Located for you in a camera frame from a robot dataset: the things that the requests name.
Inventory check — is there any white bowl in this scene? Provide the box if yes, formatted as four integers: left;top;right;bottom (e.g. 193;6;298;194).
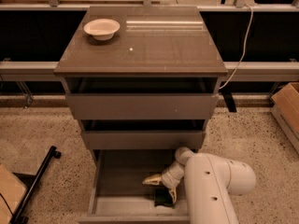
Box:
83;19;121;41

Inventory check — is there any grey drawer cabinet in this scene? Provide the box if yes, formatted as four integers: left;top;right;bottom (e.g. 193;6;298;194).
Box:
53;5;228;224

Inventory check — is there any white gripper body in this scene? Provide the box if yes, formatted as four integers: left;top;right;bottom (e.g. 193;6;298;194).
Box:
161;161;184;189

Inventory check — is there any black bracket under rail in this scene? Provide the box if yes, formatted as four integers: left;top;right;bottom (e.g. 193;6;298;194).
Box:
221;84;236;113

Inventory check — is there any wooden board lower left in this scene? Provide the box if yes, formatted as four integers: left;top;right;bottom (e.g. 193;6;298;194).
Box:
0;164;27;224

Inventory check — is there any bottom grey open drawer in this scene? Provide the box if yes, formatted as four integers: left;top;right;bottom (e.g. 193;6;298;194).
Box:
78;149;190;224

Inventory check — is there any grey metal rail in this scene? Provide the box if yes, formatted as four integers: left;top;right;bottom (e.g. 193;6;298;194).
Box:
0;62;299;82

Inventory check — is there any top grey drawer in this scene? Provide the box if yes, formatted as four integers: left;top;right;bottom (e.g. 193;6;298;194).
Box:
66;77;218;120

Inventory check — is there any white cable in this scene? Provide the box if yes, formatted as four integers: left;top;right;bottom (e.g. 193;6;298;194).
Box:
218;4;254;91

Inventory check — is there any wooden crate at right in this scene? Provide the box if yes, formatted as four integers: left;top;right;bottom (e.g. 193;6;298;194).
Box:
271;82;299;153

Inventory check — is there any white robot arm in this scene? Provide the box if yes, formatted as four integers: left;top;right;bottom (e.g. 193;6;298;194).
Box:
142;147;256;224

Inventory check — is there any middle grey drawer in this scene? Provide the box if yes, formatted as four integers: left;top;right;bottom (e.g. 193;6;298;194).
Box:
81;119;206;149

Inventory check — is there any black metal stand leg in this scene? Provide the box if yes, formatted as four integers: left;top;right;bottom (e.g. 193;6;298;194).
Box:
9;146;62;224

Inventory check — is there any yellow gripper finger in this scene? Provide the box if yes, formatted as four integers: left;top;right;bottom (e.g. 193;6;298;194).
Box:
142;174;162;186
168;188;177;203

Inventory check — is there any green sponge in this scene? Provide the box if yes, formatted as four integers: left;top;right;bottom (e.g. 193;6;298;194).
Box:
154;189;174;207

